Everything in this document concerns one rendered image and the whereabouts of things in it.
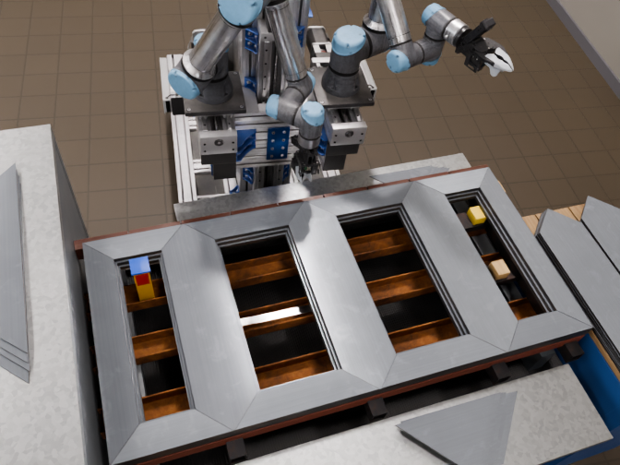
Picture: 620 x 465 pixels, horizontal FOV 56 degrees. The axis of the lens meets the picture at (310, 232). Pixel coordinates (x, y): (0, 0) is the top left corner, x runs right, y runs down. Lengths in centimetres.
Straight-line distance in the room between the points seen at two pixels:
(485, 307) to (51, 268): 136
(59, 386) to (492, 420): 125
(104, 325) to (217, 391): 41
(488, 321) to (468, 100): 239
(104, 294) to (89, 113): 201
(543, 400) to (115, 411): 133
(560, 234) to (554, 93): 226
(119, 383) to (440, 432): 96
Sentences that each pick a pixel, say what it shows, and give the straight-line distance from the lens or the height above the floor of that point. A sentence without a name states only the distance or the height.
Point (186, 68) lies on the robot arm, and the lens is 199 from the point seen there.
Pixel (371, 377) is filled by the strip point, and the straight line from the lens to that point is 182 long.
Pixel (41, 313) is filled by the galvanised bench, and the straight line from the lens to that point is 174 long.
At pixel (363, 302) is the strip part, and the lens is 193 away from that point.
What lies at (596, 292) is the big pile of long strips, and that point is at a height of 85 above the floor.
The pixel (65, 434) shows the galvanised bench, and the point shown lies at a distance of 158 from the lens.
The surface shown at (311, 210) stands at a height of 86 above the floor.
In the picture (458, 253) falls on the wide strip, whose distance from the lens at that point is 214.
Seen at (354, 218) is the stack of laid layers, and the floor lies 83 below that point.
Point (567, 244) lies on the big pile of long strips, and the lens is 236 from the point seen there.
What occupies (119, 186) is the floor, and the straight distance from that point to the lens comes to 336.
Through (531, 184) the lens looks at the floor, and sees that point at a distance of 378.
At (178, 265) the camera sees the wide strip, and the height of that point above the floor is 86.
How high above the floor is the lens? 251
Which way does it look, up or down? 53 degrees down
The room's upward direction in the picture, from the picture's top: 10 degrees clockwise
